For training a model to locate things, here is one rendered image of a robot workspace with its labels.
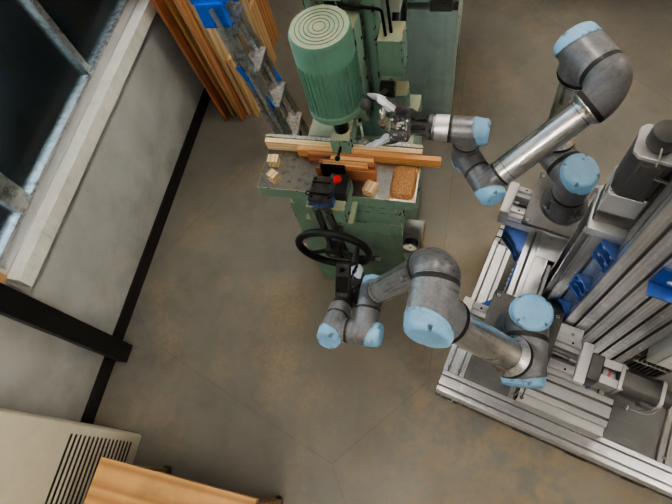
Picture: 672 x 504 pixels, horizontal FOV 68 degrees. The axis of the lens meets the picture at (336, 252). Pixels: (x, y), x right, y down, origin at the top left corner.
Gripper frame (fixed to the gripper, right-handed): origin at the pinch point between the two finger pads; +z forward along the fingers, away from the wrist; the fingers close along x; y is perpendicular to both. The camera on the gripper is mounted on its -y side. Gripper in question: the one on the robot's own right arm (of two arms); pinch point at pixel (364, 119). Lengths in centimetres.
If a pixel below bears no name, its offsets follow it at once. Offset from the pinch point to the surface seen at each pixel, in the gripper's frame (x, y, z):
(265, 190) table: 35, -21, 41
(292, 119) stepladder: 32, -124, 65
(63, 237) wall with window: 67, -18, 137
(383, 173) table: 25.5, -28.5, -2.4
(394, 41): -19.8, -21.2, -4.0
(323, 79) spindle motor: -11.3, 4.6, 11.5
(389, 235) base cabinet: 54, -38, -5
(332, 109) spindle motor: -1.5, -3.4, 10.8
